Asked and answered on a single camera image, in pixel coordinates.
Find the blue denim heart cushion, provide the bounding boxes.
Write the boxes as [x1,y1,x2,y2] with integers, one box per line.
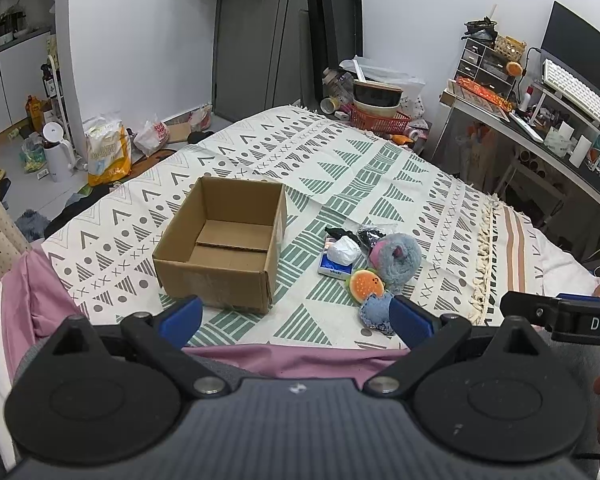
[358,292,394,337]

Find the burger shaped plush toy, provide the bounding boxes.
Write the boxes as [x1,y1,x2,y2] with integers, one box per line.
[348,269,385,304]

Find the grey fluffy plush toy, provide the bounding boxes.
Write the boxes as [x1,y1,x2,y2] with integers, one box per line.
[370,233,422,294]

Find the blue tissue packet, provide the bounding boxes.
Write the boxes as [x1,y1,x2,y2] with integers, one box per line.
[317,252,353,281]

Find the brown cardboard box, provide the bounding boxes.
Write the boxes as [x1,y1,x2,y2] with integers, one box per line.
[152,176,287,314]

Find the pink bed sheet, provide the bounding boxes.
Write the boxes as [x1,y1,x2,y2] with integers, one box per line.
[2,246,412,380]

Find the patterned white green blanket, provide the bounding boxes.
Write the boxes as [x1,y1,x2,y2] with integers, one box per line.
[43,106,502,349]

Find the white red plastic bag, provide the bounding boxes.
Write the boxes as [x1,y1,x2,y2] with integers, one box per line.
[133,117,170,157]

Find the yellow white large bag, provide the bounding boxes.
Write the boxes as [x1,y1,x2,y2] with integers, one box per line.
[83,115,132,188]

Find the white desk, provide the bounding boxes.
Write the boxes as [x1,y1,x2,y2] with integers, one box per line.
[439,89,600,232]

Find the red plastic basket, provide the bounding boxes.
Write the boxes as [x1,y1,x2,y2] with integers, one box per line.
[350,107,411,134]

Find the white kettle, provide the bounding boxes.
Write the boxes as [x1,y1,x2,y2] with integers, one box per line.
[42,122,76,182]

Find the black and cream bowl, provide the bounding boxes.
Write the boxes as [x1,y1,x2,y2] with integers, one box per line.
[353,79,403,118]

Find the tape roll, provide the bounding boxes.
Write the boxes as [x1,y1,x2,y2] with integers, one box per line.
[320,96,341,115]

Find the orange patterned package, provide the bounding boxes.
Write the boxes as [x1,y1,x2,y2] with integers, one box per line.
[455,76,514,113]

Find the white keyboard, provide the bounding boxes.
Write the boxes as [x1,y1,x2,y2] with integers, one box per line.
[542,58,600,124]

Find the grey drawer organizer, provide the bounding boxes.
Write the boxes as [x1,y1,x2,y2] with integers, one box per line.
[455,38,516,99]

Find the dark grey wardrobe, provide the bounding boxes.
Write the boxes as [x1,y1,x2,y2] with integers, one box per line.
[212,0,311,122]

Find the black computer monitor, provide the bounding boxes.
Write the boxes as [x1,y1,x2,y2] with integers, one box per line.
[541,1,600,95]

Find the black monitor on floor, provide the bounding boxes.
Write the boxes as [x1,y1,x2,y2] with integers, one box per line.
[308,0,364,102]

